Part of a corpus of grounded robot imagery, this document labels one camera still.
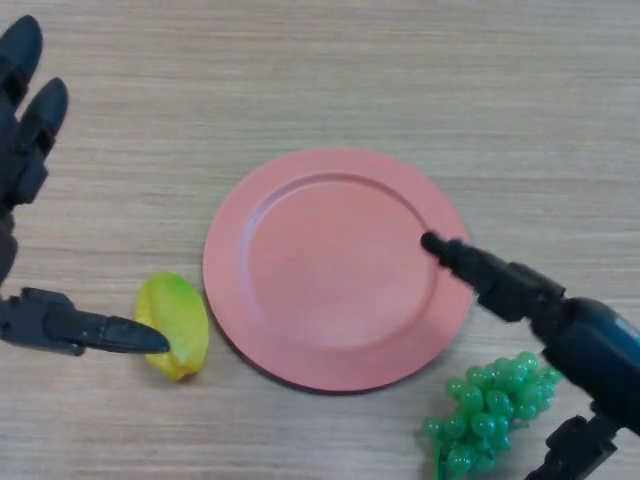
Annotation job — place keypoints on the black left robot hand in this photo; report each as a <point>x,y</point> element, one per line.
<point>55,325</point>

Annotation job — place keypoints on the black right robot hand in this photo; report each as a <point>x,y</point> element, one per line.
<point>595,350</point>

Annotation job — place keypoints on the green grape bunch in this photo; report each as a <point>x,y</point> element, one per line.
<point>480,415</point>

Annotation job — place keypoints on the pink round plate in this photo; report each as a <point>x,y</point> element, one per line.
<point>330,280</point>

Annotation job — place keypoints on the yellow green starfruit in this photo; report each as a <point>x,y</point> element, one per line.
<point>175,310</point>

